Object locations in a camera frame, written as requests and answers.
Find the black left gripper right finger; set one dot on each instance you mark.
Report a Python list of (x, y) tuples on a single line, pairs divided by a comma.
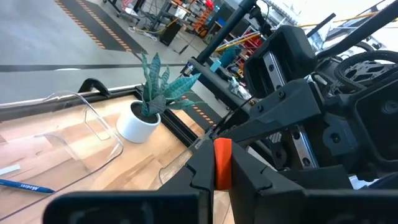
[(295, 208)]

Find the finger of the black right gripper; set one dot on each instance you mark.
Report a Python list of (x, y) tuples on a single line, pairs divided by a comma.
[(320, 177), (289, 102)]

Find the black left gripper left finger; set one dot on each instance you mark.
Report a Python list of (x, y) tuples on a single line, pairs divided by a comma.
[(140, 208)]

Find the blue ballpoint pen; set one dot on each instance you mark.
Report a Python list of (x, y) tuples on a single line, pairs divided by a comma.
[(28, 186)]

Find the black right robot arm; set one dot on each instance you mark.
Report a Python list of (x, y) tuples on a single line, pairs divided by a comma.
[(357, 29)]

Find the clear plastic bag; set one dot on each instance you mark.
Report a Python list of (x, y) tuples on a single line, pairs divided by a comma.
[(237, 88)]

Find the black slanted pole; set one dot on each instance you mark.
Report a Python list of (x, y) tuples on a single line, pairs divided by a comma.
[(227, 28)]

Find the teal box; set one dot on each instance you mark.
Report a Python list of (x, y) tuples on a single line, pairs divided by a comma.
[(215, 66)]

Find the grey side table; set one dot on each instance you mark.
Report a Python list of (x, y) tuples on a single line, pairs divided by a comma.
[(214, 84)]

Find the green plant in white pot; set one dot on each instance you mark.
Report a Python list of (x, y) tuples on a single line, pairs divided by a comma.
[(136, 127)]

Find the black floor mat orange striped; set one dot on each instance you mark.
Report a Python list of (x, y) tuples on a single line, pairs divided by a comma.
[(93, 18), (202, 113)]

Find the cluttered workshop shelving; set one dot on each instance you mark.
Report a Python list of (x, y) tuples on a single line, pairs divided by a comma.
[(192, 15)]

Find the clear plastic bin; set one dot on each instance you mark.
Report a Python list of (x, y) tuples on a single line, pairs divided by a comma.
[(62, 124)]

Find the black box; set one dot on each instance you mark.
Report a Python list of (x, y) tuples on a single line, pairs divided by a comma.
[(170, 32)]

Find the black hook clamp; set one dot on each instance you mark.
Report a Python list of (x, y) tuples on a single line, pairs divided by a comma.
[(93, 81)]

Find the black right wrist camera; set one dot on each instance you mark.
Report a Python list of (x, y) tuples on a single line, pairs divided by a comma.
[(379, 130)]

